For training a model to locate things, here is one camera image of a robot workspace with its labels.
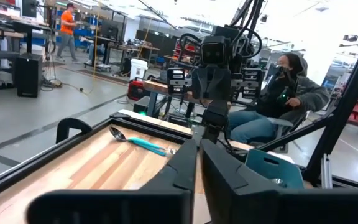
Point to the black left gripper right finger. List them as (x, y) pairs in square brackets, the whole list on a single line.
[(259, 202)]

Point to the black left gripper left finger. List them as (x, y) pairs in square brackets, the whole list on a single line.
[(120, 205)]

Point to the black table clamp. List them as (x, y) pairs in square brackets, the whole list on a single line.
[(73, 124)]

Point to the black monitor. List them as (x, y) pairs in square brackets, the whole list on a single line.
[(109, 29), (30, 7)]

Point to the neighbouring workbench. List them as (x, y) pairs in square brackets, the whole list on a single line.
[(160, 87)]

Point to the black computer tower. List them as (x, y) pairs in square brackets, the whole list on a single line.
[(28, 76)]

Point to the black aluminium rig frame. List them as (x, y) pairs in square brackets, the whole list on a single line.
[(42, 158)]

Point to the person's hand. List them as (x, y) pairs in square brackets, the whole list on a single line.
[(293, 102)]

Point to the grey office chair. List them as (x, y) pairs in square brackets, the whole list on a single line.
[(286, 123)]

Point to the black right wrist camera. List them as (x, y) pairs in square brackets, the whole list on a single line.
[(214, 51)]

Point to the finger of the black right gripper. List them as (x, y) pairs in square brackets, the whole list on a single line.
[(222, 113), (210, 115)]

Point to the person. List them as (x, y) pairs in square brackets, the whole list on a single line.
[(272, 102), (67, 28)]

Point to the black box with green light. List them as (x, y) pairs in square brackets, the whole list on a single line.
[(141, 107)]

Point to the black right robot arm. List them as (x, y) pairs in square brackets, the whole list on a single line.
[(244, 46)]

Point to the white trash bin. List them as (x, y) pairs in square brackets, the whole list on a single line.
[(138, 69)]

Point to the red equipment case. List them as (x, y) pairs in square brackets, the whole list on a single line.
[(135, 90)]

